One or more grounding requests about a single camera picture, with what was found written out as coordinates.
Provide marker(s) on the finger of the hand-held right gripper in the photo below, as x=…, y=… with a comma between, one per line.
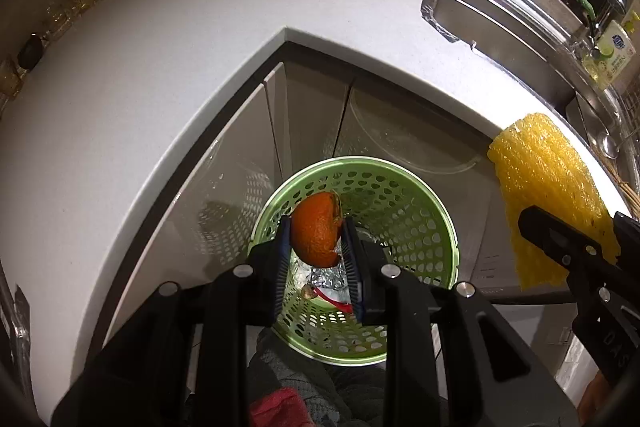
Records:
x=555, y=234
x=629, y=234

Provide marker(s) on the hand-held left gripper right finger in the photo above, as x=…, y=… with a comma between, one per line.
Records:
x=352, y=269

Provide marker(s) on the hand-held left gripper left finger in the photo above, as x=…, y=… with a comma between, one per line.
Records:
x=283, y=257

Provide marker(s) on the foil wrapper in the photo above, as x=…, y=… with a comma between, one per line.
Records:
x=327, y=279

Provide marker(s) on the red snack packet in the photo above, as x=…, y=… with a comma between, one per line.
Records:
x=334, y=298

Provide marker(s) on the orange peel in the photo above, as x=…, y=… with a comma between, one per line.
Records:
x=316, y=229

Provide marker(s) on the yellow foam fruit net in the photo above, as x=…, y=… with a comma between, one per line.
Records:
x=545, y=177

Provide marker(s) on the green perforated plastic basket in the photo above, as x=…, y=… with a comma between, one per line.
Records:
x=400, y=207

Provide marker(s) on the metal spoon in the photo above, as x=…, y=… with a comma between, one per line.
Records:
x=607, y=144

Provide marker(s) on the grey pants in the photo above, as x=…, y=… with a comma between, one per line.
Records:
x=325, y=382

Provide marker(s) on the beige kitchen cabinet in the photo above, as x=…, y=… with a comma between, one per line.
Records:
x=310, y=117

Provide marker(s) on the red cloth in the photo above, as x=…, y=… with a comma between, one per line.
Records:
x=277, y=407

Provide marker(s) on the dish soap bottle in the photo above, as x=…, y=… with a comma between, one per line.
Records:
x=610, y=54

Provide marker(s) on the stainless steel sink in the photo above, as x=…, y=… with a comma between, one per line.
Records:
x=500, y=22

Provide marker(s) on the chrome faucet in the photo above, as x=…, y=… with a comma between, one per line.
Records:
x=612, y=2

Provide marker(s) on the clear plastic wrapper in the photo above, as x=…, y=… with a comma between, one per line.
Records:
x=15, y=322

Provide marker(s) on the dark round jar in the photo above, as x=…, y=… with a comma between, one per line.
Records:
x=30, y=49

